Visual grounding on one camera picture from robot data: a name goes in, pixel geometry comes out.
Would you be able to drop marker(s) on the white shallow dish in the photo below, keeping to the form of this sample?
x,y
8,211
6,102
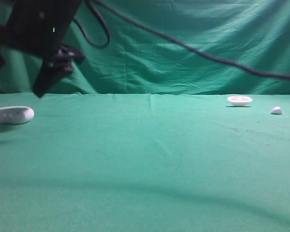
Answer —
x,y
239,101

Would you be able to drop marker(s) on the green table cloth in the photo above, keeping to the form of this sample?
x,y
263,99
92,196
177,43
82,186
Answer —
x,y
146,163

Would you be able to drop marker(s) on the small white rounded object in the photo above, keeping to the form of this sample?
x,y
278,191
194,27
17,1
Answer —
x,y
276,111

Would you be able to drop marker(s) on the white bluetooth earphone case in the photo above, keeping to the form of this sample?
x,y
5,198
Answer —
x,y
16,115

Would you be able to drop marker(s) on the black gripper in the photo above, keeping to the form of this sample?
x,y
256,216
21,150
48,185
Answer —
x,y
37,27

